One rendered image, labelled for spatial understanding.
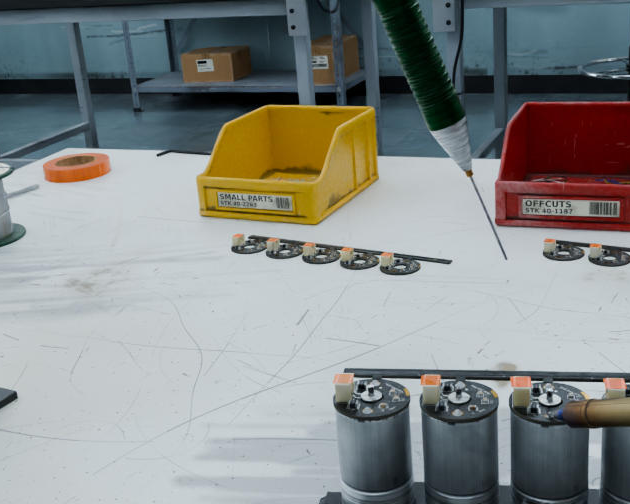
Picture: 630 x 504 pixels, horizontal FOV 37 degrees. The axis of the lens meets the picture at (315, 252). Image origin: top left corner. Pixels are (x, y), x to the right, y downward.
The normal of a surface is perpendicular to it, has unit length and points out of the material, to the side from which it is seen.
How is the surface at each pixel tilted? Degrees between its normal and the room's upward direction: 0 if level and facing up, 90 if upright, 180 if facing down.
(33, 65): 90
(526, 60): 90
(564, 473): 90
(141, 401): 0
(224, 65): 91
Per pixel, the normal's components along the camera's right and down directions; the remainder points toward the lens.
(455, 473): -0.23, 0.35
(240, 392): -0.08, -0.94
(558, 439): 0.03, 0.34
